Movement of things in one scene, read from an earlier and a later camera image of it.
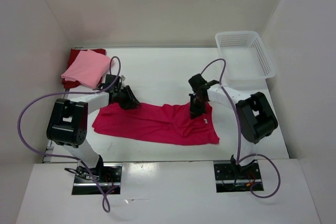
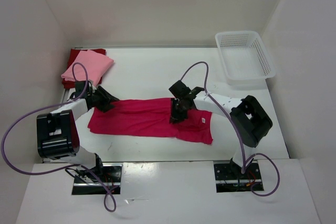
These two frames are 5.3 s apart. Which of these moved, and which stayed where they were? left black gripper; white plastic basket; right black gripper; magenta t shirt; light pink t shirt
Moved: left black gripper; right black gripper; magenta t shirt
Stayed: light pink t shirt; white plastic basket
